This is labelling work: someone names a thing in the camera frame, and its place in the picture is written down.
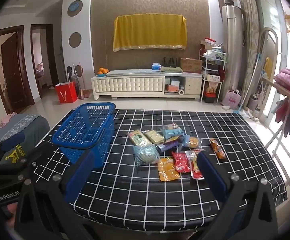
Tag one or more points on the red paper bag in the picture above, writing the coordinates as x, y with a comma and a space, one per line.
66, 92

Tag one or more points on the round wall plate blue centre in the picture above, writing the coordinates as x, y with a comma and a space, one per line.
75, 7

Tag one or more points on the blue plastic basket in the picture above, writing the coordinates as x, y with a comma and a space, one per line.
85, 120

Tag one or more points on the folded green cloth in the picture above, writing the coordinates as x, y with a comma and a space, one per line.
171, 69

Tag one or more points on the round brown wall plate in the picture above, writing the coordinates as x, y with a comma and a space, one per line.
75, 40

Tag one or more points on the black router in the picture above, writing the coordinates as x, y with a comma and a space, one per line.
169, 63

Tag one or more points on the brown wooden door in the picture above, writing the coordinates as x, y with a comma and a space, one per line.
12, 72

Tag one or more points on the clear pale blue packet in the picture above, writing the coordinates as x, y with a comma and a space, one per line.
146, 153

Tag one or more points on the broom and dustpan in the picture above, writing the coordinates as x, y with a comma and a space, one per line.
81, 87

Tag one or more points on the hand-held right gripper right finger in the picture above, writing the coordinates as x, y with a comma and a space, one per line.
211, 175

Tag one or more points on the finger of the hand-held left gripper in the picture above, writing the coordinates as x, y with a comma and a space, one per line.
38, 155
12, 141

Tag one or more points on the cardboard box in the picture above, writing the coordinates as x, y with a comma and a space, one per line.
191, 65

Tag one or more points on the light blue snack packet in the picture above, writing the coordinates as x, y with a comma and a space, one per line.
172, 130

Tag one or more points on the white metal shelf rack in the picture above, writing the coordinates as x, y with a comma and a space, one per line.
213, 77

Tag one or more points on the pink cloth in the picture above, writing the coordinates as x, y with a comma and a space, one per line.
7, 120

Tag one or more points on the red and yellow pouch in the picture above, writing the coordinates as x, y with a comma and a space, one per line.
193, 165

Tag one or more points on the person's left hand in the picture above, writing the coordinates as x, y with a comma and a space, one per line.
13, 208

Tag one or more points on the red box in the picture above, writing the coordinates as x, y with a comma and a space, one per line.
209, 41

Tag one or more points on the pile of oranges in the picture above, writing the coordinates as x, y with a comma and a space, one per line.
102, 71

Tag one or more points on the beige cracker packet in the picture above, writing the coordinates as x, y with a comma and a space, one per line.
154, 137

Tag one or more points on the long orange snack packet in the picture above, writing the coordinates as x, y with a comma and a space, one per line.
217, 148

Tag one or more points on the blue tissue box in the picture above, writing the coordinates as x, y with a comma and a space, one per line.
156, 66

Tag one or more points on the brown door frame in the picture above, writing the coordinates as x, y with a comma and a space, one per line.
50, 62

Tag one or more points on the purple snack packet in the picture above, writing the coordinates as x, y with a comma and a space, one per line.
168, 145

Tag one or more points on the blue mop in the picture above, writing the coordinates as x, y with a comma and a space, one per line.
252, 82

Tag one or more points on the patterned curtain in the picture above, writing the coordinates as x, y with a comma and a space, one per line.
248, 30

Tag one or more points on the white TV cabinet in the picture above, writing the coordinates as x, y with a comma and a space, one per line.
127, 85

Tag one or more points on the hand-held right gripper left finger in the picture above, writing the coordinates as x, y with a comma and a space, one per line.
81, 173

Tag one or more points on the round bun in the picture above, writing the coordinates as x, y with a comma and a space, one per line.
192, 142

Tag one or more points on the green cracker packet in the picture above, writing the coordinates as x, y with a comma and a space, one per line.
138, 137

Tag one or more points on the black checkered tablecloth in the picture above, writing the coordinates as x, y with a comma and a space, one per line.
147, 200

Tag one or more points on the paper roll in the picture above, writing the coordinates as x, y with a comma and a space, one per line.
181, 92

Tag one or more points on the small red snack packet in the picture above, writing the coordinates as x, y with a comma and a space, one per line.
181, 162

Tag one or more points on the pink bag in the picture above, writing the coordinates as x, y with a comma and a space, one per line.
231, 100

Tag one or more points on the yellow cloth cover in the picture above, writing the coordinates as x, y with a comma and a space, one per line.
150, 31

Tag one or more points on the standing air conditioner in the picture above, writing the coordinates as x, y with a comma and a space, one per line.
232, 55

